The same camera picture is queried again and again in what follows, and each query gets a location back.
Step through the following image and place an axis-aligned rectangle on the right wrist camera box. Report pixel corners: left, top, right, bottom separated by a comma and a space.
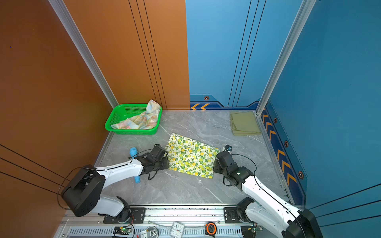
224, 145, 232, 152

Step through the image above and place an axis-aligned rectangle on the green circuit board left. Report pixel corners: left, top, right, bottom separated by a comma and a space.
113, 226, 134, 238

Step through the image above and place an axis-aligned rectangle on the pastel floral skirt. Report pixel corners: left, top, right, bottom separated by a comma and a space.
111, 100, 161, 130

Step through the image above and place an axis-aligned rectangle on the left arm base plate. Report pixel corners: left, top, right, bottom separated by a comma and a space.
103, 207, 146, 225

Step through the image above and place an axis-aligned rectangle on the orange black tape measure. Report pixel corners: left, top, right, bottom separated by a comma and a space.
205, 222, 217, 238

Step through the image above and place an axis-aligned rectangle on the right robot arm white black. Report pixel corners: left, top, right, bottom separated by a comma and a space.
213, 145, 323, 238

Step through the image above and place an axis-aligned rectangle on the small white clock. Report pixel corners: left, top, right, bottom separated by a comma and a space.
170, 222, 185, 238

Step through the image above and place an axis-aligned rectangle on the olive green skirt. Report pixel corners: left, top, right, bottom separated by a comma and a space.
230, 112, 262, 136

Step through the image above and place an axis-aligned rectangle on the light blue cylinder tool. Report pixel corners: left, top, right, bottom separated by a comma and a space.
130, 147, 140, 183

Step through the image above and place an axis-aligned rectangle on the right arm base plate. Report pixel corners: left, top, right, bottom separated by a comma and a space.
223, 207, 254, 224

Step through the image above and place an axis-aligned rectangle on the circuit board right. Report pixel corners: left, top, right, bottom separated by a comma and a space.
241, 226, 263, 238

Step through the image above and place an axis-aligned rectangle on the aluminium front rail frame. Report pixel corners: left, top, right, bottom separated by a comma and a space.
54, 205, 277, 238

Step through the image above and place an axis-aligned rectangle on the green plastic basket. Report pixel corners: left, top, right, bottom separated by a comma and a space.
105, 104, 163, 135

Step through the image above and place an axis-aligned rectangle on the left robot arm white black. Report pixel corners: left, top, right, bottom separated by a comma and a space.
59, 144, 169, 223

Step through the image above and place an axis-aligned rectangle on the lemon print skirt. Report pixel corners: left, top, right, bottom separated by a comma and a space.
165, 133, 220, 179

